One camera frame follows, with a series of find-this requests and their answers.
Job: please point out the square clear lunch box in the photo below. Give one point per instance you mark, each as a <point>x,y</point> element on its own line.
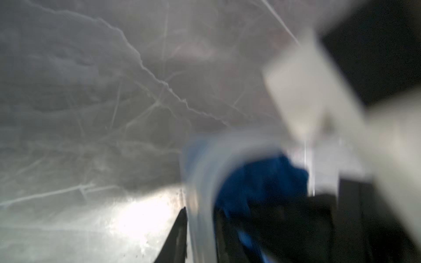
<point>207,160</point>

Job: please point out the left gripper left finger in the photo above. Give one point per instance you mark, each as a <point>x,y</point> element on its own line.
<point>174,249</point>

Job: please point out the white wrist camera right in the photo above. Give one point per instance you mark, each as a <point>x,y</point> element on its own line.
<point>311,95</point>

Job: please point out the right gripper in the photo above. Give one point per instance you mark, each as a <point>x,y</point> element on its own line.
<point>354,226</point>

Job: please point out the blue cleaning cloth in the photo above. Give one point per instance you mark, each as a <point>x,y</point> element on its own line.
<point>267,202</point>

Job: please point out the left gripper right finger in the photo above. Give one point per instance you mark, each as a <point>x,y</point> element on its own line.
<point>229,247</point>

